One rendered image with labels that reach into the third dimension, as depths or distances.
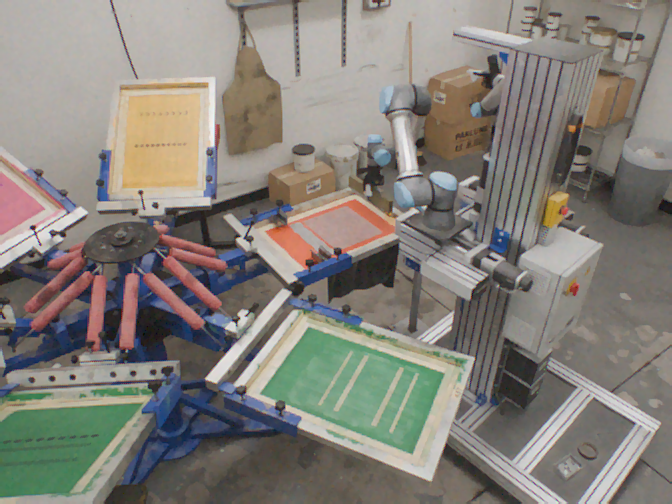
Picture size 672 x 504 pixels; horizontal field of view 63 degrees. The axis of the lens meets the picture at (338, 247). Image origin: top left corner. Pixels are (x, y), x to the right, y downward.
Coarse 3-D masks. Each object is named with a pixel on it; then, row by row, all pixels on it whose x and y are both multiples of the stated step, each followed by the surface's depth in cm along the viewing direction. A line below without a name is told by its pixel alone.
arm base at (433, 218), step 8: (432, 208) 240; (448, 208) 239; (424, 216) 246; (432, 216) 241; (440, 216) 240; (448, 216) 241; (424, 224) 246; (432, 224) 242; (440, 224) 242; (448, 224) 242
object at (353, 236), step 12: (372, 216) 309; (348, 228) 299; (360, 228) 299; (372, 228) 299; (384, 228) 299; (324, 240) 289; (336, 240) 289; (348, 240) 289; (360, 240) 289; (372, 240) 289; (288, 252) 280; (300, 252) 280; (300, 264) 272
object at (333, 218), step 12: (348, 204) 319; (360, 204) 319; (312, 216) 308; (324, 216) 308; (336, 216) 308; (348, 216) 309; (360, 216) 309; (276, 228) 298; (288, 228) 298; (312, 228) 298; (324, 228) 298; (336, 228) 299; (276, 240) 289; (288, 240) 289; (300, 240) 289
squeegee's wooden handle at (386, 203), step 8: (352, 176) 307; (352, 184) 308; (360, 184) 301; (360, 192) 304; (376, 192) 292; (376, 200) 294; (384, 200) 287; (392, 200) 286; (384, 208) 290; (392, 208) 289
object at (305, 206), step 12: (336, 192) 324; (348, 192) 326; (300, 204) 312; (312, 204) 314; (276, 216) 302; (288, 216) 307; (396, 216) 305; (252, 228) 292; (264, 240) 283; (384, 240) 283; (396, 240) 285; (276, 252) 274; (360, 252) 275; (372, 252) 279; (288, 264) 266
